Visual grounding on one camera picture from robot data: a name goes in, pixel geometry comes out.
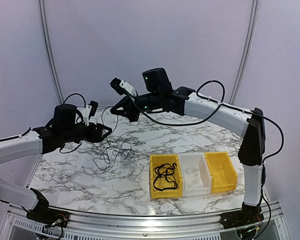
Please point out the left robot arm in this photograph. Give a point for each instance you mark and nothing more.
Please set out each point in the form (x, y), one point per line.
(68, 125)

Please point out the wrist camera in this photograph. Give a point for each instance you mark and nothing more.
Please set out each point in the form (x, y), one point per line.
(121, 86)
(89, 111)

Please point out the left yellow bin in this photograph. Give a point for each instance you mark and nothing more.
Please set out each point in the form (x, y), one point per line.
(165, 177)

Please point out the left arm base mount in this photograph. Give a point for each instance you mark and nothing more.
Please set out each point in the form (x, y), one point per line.
(47, 217)

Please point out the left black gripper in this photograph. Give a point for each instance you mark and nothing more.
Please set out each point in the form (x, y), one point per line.
(96, 136)

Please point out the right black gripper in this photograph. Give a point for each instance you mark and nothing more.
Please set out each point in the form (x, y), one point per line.
(130, 114)

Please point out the right yellow bin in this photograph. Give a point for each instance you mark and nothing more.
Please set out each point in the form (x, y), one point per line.
(223, 174)

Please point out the yellow bin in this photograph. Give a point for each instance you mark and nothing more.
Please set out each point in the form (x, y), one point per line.
(223, 174)
(165, 177)

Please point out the aluminium front rail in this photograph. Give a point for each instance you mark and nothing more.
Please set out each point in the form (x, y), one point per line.
(97, 226)

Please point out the white translucent bin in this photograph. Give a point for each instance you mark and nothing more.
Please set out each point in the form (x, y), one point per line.
(196, 176)

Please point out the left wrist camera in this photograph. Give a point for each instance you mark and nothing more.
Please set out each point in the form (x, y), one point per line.
(89, 111)

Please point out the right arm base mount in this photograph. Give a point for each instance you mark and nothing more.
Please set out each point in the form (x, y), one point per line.
(247, 215)

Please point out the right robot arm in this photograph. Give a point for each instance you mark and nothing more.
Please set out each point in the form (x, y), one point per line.
(186, 101)

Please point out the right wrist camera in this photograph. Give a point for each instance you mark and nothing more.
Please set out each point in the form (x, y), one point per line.
(121, 86)

